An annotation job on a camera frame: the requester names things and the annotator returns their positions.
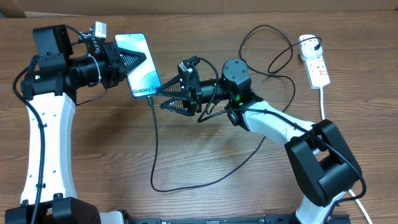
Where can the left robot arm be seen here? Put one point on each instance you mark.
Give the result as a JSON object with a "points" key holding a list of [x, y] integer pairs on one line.
{"points": [[48, 87]]}

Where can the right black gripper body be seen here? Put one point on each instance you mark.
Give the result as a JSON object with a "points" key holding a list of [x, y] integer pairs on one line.
{"points": [[196, 94]]}

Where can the white power strip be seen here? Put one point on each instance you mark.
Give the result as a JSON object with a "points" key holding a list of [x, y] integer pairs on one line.
{"points": [[317, 73]]}

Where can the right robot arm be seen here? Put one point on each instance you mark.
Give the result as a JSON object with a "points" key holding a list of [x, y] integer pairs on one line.
{"points": [[322, 162]]}

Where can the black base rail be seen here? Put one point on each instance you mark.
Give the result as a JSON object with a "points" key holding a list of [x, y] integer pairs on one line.
{"points": [[211, 221]]}

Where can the white charger plug adapter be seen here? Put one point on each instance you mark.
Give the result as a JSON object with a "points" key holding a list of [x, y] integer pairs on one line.
{"points": [[310, 46]]}

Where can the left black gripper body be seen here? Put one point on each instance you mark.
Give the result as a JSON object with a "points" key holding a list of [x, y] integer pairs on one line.
{"points": [[111, 70]]}

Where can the blue Galaxy smartphone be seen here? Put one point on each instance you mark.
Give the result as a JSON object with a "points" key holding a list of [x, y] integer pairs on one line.
{"points": [[144, 80]]}

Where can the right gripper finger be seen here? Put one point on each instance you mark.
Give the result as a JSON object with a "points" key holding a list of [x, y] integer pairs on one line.
{"points": [[178, 105], [178, 85]]}

